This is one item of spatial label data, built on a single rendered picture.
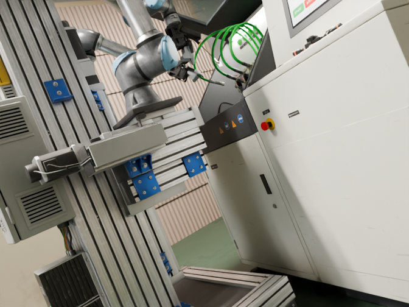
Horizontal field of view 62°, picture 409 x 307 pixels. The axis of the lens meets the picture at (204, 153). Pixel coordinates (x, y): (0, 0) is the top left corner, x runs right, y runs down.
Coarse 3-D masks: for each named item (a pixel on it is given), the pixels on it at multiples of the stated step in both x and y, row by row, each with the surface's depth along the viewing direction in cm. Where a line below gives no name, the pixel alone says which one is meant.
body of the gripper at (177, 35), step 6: (174, 24) 163; (180, 24) 165; (168, 30) 165; (174, 30) 165; (174, 36) 162; (180, 36) 163; (186, 36) 165; (174, 42) 163; (180, 42) 163; (186, 42) 164; (180, 48) 168
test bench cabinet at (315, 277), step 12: (228, 144) 177; (276, 180) 150; (288, 204) 148; (228, 228) 210; (252, 264) 200; (264, 264) 187; (312, 264) 149; (300, 276) 161; (312, 276) 152; (324, 288) 153
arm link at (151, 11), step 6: (144, 0) 156; (150, 0) 153; (156, 0) 152; (162, 0) 154; (168, 0) 160; (150, 6) 153; (156, 6) 153; (162, 6) 156; (168, 6) 160; (150, 12) 157; (156, 12) 159; (162, 12) 162
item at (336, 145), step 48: (288, 48) 149; (336, 48) 101; (384, 48) 89; (288, 96) 125; (336, 96) 107; (384, 96) 94; (288, 144) 134; (336, 144) 114; (384, 144) 99; (288, 192) 145; (336, 192) 122; (384, 192) 104; (336, 240) 130; (384, 240) 111; (384, 288) 119
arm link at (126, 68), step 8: (120, 56) 129; (128, 56) 130; (120, 64) 129; (128, 64) 128; (136, 64) 127; (120, 72) 130; (128, 72) 129; (136, 72) 128; (120, 80) 131; (128, 80) 129; (136, 80) 129; (144, 80) 131
